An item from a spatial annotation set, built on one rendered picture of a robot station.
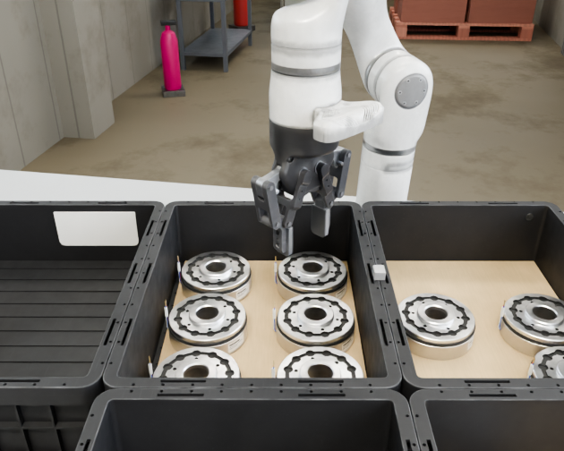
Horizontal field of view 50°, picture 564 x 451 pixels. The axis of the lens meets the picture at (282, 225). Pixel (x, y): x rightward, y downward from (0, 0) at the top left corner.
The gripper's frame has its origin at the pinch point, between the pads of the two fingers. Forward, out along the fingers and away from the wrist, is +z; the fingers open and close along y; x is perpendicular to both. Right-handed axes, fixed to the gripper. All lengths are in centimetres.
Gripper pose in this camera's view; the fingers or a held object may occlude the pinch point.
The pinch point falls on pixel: (302, 232)
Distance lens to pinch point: 70.7
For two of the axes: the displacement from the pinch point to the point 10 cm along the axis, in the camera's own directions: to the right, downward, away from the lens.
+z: 0.0, 8.7, 4.9
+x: 7.0, 3.5, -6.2
